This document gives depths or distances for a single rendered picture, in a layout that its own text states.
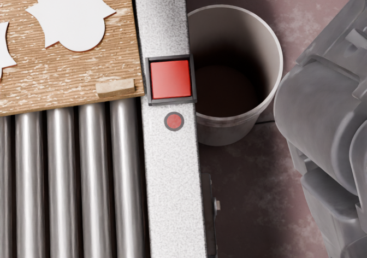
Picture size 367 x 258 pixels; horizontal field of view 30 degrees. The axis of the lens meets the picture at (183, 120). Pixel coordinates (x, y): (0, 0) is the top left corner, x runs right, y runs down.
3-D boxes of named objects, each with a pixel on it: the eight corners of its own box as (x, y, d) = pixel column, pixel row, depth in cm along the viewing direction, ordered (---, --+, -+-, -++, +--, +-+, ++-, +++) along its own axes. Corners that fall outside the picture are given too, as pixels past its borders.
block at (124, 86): (135, 82, 106) (133, 76, 103) (136, 93, 105) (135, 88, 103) (97, 88, 106) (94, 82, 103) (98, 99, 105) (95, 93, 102)
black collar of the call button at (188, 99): (193, 57, 109) (193, 53, 107) (196, 103, 107) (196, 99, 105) (145, 60, 109) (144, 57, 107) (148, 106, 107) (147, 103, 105)
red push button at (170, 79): (188, 62, 109) (188, 59, 107) (191, 98, 107) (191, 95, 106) (151, 65, 109) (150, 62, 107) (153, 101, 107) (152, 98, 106)
